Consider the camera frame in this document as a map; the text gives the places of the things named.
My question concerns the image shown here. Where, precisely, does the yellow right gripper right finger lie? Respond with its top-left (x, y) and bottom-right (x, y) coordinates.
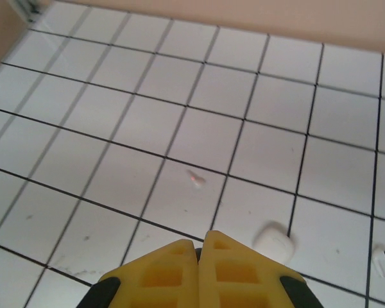
top-left (197, 230), bottom-right (323, 308)

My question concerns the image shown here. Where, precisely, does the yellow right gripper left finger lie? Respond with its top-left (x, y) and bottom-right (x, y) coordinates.
top-left (78, 239), bottom-right (201, 308)

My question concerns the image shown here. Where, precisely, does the white earbud charging case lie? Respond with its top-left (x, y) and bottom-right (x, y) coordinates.
top-left (251, 220), bottom-right (298, 266)

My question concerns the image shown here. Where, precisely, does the white wireless earbud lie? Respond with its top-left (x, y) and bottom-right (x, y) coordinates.
top-left (186, 169), bottom-right (209, 190)
top-left (373, 244), bottom-right (385, 277)

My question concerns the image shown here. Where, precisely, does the aluminium frame post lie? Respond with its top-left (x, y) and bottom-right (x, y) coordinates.
top-left (9, 0), bottom-right (42, 23)

